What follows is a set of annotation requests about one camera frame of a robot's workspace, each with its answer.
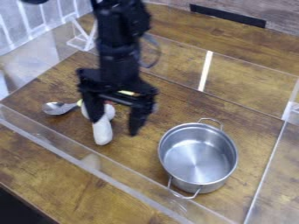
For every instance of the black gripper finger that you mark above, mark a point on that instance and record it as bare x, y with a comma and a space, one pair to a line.
140, 111
93, 105

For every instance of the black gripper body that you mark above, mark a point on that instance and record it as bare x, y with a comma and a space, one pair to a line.
115, 82

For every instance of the plush mushroom red cap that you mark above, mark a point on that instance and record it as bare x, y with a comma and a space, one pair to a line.
101, 128

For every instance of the spoon with yellow-green handle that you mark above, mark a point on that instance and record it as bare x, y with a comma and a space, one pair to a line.
59, 108

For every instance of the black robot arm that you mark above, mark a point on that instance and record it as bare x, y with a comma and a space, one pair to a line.
123, 22

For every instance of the clear acrylic front barrier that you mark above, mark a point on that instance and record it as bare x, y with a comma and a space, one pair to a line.
123, 178

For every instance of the clear acrylic triangular bracket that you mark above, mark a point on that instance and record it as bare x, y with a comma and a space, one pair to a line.
83, 40

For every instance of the silver pot with handles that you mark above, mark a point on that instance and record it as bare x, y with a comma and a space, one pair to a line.
199, 157

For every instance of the black strip on wall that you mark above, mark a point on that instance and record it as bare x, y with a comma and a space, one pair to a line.
246, 20

